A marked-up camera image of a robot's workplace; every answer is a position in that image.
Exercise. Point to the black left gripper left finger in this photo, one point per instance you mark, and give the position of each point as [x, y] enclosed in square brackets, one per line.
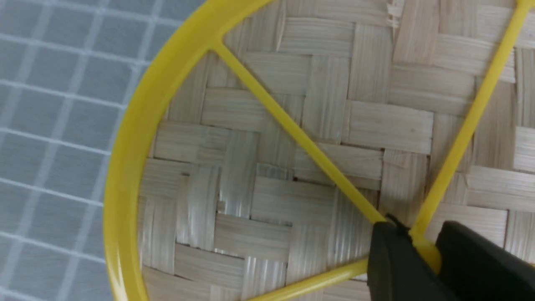
[395, 270]

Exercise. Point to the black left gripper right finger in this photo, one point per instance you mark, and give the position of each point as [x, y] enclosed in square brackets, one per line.
[476, 269]

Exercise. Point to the bamboo steamer lid yellow rim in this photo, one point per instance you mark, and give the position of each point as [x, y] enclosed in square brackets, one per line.
[267, 137]

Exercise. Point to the grey checked tablecloth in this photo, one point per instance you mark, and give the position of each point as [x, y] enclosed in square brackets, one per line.
[68, 70]

